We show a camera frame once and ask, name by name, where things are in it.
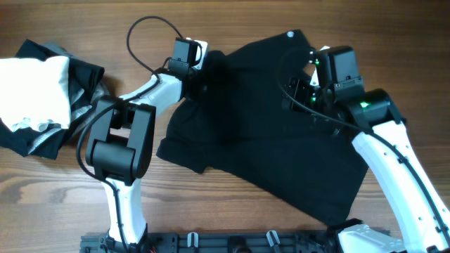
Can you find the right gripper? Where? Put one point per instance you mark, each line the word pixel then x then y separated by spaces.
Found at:
pixel 297 88

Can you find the black t-shirt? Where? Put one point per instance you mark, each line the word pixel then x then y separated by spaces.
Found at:
pixel 237 124

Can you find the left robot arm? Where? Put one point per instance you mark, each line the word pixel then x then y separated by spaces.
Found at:
pixel 121 137

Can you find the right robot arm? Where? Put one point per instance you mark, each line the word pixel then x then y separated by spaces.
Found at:
pixel 381 139

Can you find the black folded garment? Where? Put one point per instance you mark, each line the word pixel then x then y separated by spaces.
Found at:
pixel 19 140

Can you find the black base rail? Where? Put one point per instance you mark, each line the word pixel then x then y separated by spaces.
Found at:
pixel 271 241

